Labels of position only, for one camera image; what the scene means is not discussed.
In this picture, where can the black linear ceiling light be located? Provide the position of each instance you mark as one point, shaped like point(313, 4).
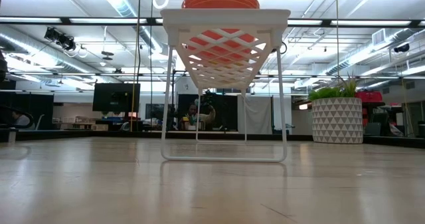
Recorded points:
point(151, 21)

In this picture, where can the succulent in triangle-patterned pot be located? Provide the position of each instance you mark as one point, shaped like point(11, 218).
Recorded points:
point(337, 121)

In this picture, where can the black ceiling camera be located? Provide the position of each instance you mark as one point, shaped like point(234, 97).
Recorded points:
point(401, 48)

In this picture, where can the person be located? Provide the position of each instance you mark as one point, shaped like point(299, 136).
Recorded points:
point(20, 120)
point(192, 112)

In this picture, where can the grey hanging curtain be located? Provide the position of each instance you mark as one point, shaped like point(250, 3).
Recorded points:
point(259, 114)

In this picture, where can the silver ceiling duct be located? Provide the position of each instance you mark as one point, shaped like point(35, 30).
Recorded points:
point(123, 4)
point(365, 51)

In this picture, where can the dark screen panel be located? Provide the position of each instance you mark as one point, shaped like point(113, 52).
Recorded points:
point(225, 106)

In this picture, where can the black partition panel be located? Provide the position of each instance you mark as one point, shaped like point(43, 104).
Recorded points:
point(40, 102)

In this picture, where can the black ceiling spotlights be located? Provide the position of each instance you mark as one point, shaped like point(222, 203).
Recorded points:
point(61, 39)

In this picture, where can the red box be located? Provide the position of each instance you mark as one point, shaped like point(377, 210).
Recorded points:
point(370, 96)

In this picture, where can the black computer monitor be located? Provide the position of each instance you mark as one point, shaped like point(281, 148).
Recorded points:
point(116, 97)

